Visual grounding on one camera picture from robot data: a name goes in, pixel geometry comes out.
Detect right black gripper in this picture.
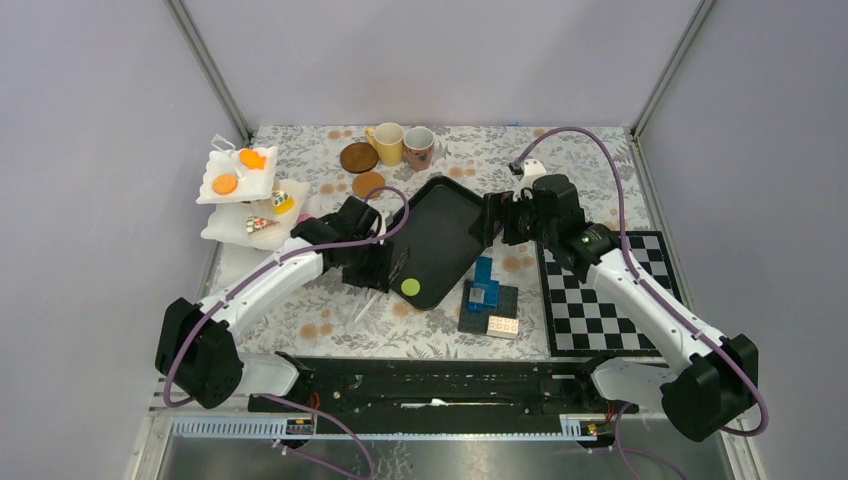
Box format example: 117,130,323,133
467,190,557,249

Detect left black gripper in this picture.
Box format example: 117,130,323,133
342,235,393,293

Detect green round cookie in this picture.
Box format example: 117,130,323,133
400,278,421,297

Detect black serving tray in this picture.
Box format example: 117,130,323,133
390,176,484,310

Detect light brown round coaster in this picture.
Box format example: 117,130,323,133
352,171,385,199

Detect yellow cake slice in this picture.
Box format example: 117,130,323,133
270,189,296,216

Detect dark brown round coaster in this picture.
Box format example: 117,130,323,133
340,142,379,174

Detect white strawberry cake slice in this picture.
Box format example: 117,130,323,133
245,215,281,238

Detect yellow mug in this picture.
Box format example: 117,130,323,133
365,123,404,167

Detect pink patterned mug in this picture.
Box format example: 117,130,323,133
403,126,435,171

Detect orange fish biscuit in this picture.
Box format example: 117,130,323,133
239,149,267,170

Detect orange round biscuit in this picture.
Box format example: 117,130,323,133
212,174,239,195

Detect silver tongs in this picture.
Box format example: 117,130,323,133
352,248,409,324

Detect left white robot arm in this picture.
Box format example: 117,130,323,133
155,197,393,411

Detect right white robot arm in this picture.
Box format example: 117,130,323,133
478,174,769,441

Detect blue lego block stack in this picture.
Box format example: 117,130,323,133
466,256,500,313

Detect black white checkerboard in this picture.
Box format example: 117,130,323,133
535,231,682,358

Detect black lego baseplate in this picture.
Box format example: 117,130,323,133
457,280,518,336

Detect beige lego brick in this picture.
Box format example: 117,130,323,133
485,315,519,340

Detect white tiered dessert stand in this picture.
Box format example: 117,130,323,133
196,134,310,251

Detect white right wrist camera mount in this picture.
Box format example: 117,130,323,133
508,158,548,197

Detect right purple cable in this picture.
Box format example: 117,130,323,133
515,127,771,439

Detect purple cable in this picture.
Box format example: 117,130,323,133
162,186,411,409
515,127,771,439

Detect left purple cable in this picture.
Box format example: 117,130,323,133
162,186,411,409

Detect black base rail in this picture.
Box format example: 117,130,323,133
248,357,613,435

